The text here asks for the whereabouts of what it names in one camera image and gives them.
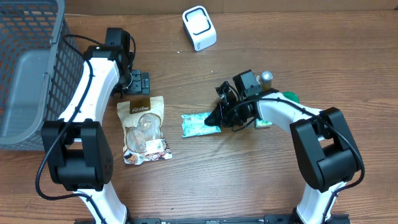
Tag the white barcode scanner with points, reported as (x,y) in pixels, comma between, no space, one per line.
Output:
(199,28)

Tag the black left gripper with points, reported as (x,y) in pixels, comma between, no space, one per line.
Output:
(142,85)

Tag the green lid glass jar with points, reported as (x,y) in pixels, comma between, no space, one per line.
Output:
(291,96)

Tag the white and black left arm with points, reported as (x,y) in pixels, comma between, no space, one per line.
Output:
(78,161)

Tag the dark grey plastic basket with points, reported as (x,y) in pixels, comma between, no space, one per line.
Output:
(39,71)

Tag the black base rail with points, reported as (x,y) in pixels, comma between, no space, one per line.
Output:
(217,221)

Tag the brown snack packet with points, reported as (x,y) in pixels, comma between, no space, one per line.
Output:
(142,122)

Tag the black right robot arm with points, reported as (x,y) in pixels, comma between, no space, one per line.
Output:
(327,156)

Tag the teal Kleenex tissue pack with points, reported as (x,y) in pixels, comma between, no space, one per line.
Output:
(261,124)

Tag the mint green wet wipes pack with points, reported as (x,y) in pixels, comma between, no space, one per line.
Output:
(194,125)

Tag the yellow oil bottle silver cap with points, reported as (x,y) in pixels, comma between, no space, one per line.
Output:
(265,80)

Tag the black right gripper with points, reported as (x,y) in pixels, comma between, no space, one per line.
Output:
(224,109)

